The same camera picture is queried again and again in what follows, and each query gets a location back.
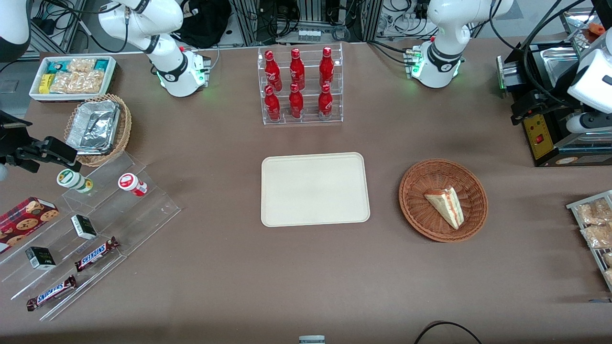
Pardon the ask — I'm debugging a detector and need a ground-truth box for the clear bag of snacks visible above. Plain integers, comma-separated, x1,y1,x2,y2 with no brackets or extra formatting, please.
575,198,612,226
580,224,612,249

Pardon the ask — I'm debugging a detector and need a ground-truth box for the light wicker basket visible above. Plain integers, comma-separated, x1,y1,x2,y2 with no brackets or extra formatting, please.
64,94,132,167

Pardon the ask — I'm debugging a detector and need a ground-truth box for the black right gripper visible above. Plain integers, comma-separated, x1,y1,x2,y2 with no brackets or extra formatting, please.
0,136,78,173

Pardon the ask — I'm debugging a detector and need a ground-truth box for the brown wicker basket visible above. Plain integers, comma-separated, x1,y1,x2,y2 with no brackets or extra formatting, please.
399,159,489,243

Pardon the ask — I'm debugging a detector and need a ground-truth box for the beige plastic tray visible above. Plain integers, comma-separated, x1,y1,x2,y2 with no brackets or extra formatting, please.
261,152,371,227

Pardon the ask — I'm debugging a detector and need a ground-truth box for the aluminium foil tray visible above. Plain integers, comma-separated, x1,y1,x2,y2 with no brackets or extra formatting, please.
66,99,121,155

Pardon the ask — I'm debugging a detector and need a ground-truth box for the black machine with yellow panel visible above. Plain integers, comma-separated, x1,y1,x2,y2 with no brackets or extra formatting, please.
496,41,612,168

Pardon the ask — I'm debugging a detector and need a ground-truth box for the small black box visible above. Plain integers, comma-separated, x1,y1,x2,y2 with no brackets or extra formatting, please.
25,247,57,271
71,215,98,240

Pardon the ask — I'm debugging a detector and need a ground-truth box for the white snack bin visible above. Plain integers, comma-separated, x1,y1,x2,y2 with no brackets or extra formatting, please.
29,55,118,103

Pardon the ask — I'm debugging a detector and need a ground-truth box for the brown snickers bar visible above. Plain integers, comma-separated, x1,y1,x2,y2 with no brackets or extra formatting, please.
75,236,120,272
26,275,77,312

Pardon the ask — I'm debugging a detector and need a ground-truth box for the black cable loop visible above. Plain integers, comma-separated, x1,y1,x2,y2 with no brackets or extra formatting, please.
413,321,483,344

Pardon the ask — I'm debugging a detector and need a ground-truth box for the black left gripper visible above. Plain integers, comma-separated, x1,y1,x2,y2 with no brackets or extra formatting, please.
511,91,550,126

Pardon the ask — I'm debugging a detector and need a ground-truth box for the clear acrylic stepped display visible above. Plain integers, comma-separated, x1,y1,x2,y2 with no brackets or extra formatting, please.
0,152,182,322

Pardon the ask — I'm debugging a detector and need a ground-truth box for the grey tray of snack bags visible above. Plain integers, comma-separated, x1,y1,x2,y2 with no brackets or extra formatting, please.
566,190,612,292

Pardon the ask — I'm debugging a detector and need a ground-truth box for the triangular sandwich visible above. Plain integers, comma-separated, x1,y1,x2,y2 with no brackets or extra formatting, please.
424,186,465,230

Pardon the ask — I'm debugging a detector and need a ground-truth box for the red cola bottle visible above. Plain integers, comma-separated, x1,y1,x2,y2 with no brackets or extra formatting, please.
264,50,283,91
289,83,305,119
264,86,281,122
289,48,306,90
318,84,333,120
319,46,335,87

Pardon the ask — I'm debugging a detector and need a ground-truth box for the black bag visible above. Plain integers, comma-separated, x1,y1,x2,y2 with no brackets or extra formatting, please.
178,0,233,49

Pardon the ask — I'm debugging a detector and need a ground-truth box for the red lid white bottle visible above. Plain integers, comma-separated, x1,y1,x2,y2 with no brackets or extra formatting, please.
118,173,148,197

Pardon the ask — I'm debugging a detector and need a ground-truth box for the clear acrylic bottle rack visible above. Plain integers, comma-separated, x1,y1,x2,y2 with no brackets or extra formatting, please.
257,43,344,126

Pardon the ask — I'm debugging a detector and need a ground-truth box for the clear bag of crackers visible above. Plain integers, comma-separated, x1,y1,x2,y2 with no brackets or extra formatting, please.
67,58,97,74
76,70,105,94
50,72,80,94

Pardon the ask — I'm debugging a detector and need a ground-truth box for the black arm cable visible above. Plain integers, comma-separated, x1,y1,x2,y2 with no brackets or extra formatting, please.
488,0,581,108

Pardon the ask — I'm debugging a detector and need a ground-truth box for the red cookie box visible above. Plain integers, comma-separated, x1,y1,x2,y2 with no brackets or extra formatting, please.
0,196,60,254

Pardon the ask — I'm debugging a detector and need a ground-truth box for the green lid white bottle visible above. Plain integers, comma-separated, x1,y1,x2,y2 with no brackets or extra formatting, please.
56,169,94,194

